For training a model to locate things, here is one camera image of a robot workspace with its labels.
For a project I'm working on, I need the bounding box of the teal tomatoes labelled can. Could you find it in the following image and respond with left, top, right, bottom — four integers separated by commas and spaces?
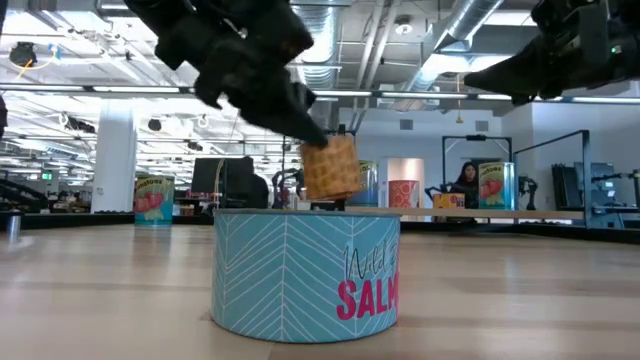
477, 161, 516, 211
133, 174, 176, 227

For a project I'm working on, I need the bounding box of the person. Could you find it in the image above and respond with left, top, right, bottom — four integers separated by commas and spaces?
452, 160, 480, 210
248, 172, 271, 210

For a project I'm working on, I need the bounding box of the teal salmon can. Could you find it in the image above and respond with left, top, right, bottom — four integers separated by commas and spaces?
210, 208, 402, 345

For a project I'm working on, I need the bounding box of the silver ribbed ceiling duct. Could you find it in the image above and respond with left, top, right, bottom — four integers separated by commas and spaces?
292, 0, 346, 91

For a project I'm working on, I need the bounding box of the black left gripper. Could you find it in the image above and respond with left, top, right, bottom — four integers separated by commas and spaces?
193, 0, 330, 149

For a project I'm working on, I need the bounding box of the red orange patterned can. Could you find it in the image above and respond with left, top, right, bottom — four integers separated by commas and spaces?
388, 179, 419, 209

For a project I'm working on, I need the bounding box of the orange snack box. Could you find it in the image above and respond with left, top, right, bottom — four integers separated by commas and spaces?
432, 192, 467, 210

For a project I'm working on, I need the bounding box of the grey metal post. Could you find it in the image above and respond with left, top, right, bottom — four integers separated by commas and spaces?
6, 210, 24, 246

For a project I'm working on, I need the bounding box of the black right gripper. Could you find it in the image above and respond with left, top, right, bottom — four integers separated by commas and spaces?
463, 0, 626, 106

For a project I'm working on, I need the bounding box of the grey robot workstation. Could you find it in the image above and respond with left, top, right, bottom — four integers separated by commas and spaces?
551, 160, 640, 230

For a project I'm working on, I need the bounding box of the white pillar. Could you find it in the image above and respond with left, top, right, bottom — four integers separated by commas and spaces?
91, 97, 140, 215

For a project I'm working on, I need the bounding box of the orange waffle pattern can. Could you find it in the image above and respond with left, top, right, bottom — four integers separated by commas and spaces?
299, 134, 362, 202

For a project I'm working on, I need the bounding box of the black monitor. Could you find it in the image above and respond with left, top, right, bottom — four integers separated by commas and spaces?
191, 157, 225, 195
222, 157, 255, 202

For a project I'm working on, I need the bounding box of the black metal rig frame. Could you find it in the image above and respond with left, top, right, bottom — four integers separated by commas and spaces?
513, 129, 592, 230

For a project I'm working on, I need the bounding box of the black ceiling lamp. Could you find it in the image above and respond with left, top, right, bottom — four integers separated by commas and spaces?
8, 42, 39, 69

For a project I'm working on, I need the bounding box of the green blue labelled can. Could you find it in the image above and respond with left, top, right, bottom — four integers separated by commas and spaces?
358, 159, 380, 207

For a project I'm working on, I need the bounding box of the wooden shelf board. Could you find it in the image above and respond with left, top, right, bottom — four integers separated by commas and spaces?
344, 205, 586, 220

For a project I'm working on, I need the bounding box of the silver smooth ceiling duct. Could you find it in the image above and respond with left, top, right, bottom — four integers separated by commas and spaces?
399, 0, 506, 99

